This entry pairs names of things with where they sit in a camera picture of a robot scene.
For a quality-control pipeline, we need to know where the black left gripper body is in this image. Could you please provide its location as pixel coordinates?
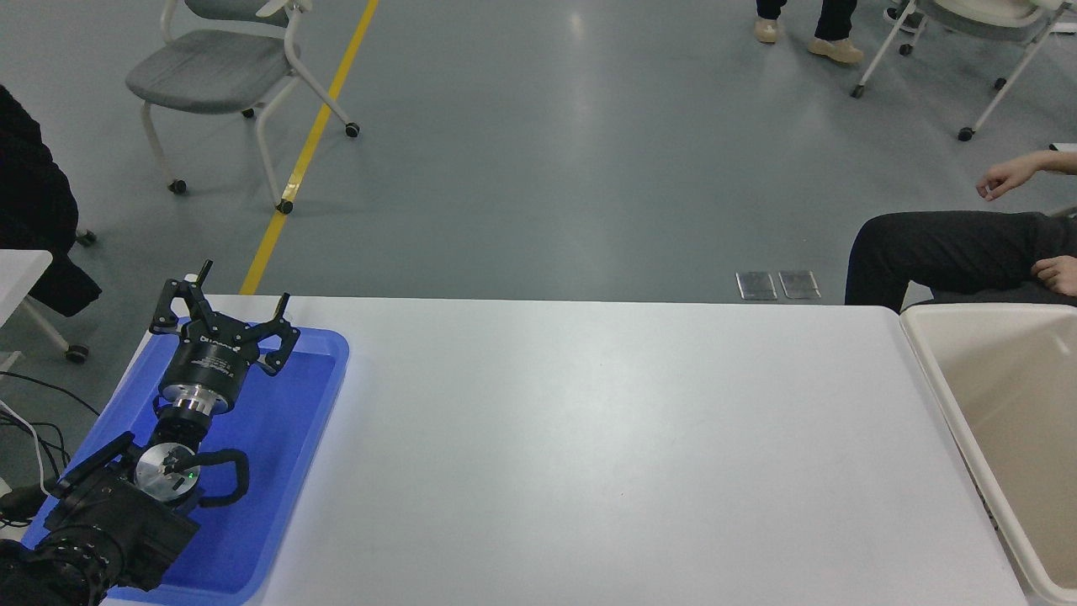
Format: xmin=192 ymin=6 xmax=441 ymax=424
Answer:
xmin=162 ymin=331 xmax=257 ymax=395

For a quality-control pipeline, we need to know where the person's right hand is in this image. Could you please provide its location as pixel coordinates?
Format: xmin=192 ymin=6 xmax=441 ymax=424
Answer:
xmin=975 ymin=155 xmax=1049 ymax=202

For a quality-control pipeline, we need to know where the person's left hand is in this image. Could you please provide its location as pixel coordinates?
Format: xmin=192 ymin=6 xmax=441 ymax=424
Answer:
xmin=1032 ymin=254 xmax=1077 ymax=298

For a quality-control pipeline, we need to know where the blue plastic tray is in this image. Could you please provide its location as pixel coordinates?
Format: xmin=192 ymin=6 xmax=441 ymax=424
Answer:
xmin=19 ymin=316 xmax=351 ymax=605

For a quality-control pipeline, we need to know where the white table with casters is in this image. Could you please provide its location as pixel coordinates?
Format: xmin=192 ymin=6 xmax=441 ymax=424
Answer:
xmin=0 ymin=249 xmax=90 ymax=375

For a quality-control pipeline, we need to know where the person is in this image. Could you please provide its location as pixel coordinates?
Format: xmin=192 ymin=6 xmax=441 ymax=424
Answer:
xmin=754 ymin=0 xmax=866 ymax=65
xmin=845 ymin=210 xmax=1077 ymax=309
xmin=0 ymin=84 xmax=103 ymax=318

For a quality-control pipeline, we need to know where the large pale bin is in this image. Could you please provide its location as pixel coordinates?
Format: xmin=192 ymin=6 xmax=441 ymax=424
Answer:
xmin=899 ymin=303 xmax=1077 ymax=606

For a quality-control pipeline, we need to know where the black cable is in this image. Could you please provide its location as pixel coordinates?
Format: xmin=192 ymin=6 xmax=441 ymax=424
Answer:
xmin=0 ymin=370 xmax=102 ymax=472

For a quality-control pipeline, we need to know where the white cable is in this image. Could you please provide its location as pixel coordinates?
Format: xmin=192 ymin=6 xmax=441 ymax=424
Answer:
xmin=0 ymin=400 xmax=53 ymax=499

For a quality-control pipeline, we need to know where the grey chair with white frame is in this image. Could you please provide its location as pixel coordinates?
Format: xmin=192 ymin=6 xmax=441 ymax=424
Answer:
xmin=126 ymin=0 xmax=362 ymax=215
xmin=850 ymin=0 xmax=1077 ymax=142

